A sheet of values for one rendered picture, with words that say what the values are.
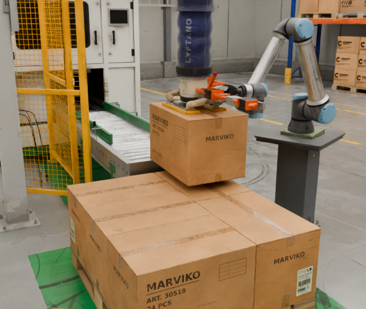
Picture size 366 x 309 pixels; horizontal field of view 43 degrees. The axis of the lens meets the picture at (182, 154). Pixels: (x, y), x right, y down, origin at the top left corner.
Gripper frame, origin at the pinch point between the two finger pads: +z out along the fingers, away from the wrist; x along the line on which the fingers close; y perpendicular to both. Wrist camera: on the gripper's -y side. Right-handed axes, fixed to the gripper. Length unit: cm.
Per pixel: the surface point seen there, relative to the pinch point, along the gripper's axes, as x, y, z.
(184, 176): -49, 1, 20
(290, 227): -59, -66, -7
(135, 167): -56, 53, 31
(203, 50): 23.9, 16.7, -0.9
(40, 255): -114, 65, 96
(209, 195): -59, -9, 8
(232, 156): -37.7, -5.1, -10.1
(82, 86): -10, 130, 44
